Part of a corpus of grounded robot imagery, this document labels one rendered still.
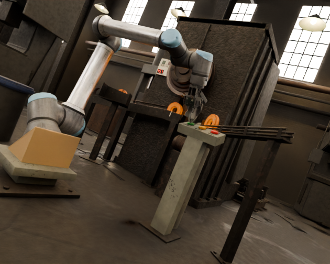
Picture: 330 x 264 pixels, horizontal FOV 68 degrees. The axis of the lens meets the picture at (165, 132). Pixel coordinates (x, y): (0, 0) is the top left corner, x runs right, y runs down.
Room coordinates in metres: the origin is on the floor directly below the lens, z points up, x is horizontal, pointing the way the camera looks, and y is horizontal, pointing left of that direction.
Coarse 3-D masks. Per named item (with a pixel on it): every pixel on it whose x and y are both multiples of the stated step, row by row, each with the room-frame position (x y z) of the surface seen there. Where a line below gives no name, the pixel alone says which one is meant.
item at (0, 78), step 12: (0, 84) 1.66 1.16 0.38; (12, 84) 1.65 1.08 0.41; (0, 96) 1.66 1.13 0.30; (12, 96) 1.70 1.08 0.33; (24, 96) 1.78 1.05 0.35; (0, 108) 1.68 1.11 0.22; (12, 108) 1.72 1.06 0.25; (0, 120) 1.69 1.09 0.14; (12, 120) 1.76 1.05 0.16; (0, 132) 1.71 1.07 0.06; (12, 132) 1.81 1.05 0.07
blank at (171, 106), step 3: (174, 102) 2.31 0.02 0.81; (171, 105) 2.32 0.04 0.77; (174, 105) 2.30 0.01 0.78; (177, 105) 2.29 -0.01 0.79; (180, 105) 2.27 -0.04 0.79; (168, 108) 2.33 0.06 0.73; (171, 108) 2.32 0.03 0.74; (177, 108) 2.28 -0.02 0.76; (180, 108) 2.27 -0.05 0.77; (177, 111) 2.28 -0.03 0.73; (180, 111) 2.26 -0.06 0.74
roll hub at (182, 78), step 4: (172, 64) 2.28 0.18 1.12; (176, 68) 2.26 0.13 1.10; (180, 68) 2.22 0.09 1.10; (184, 68) 2.20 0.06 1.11; (172, 72) 2.26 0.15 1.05; (176, 72) 2.25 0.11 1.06; (180, 72) 2.21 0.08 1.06; (184, 72) 2.19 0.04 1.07; (188, 72) 2.19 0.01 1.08; (172, 76) 2.25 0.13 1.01; (176, 76) 2.23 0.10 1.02; (180, 76) 2.22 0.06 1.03; (184, 76) 2.20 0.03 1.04; (188, 76) 2.18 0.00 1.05; (180, 80) 2.20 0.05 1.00; (184, 80) 2.18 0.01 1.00; (188, 80) 2.16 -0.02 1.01
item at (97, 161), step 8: (104, 88) 2.32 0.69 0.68; (112, 88) 2.43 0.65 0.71; (104, 96) 2.43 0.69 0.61; (112, 96) 2.43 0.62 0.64; (120, 96) 2.43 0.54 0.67; (128, 96) 2.24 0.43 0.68; (112, 104) 2.30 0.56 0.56; (120, 104) 2.43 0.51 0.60; (128, 104) 2.41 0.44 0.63; (112, 112) 2.30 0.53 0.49; (104, 120) 2.30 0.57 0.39; (104, 128) 2.30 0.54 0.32; (104, 136) 2.31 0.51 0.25; (96, 144) 2.30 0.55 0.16; (96, 152) 2.30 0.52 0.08; (88, 160) 2.23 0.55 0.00; (96, 160) 2.34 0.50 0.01
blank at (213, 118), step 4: (208, 116) 1.93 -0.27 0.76; (212, 116) 1.88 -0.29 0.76; (216, 116) 1.84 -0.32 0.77; (208, 120) 1.91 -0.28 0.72; (212, 120) 1.86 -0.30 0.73; (216, 120) 1.82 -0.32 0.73; (204, 124) 1.94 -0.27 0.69; (208, 124) 1.92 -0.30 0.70; (212, 124) 1.84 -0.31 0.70; (216, 124) 1.82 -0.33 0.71
